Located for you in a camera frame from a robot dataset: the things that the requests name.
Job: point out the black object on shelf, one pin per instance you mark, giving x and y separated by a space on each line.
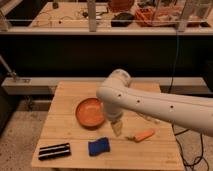
122 20

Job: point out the orange crate on shelf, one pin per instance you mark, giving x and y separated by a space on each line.
150 18

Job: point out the black whiteboard eraser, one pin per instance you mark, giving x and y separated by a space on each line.
54 151

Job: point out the orange toy carrot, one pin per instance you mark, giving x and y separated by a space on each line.
141 136

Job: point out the orange bowl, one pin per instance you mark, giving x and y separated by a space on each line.
89 113

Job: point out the metal clamp bracket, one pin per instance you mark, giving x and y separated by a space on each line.
12 73

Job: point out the blue sponge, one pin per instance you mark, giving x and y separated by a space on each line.
99 146

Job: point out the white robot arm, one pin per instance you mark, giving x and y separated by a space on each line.
195 113

